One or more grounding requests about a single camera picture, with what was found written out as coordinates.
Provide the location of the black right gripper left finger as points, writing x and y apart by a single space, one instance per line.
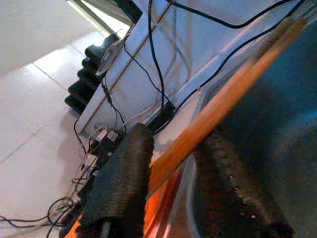
121 178

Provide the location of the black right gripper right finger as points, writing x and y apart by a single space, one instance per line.
223 193

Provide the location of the orange plastic bowl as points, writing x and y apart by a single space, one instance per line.
223 109

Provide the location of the black charger block with labels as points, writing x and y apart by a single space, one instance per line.
106 146

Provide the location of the black power adapter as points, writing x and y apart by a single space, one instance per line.
163 119

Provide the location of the stainless steel sink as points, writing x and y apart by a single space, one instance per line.
284 124

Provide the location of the black ribbed object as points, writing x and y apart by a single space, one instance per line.
81 91

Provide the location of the clear plastic piece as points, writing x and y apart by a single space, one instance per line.
106 59

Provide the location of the metal window frame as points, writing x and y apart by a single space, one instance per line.
123 10

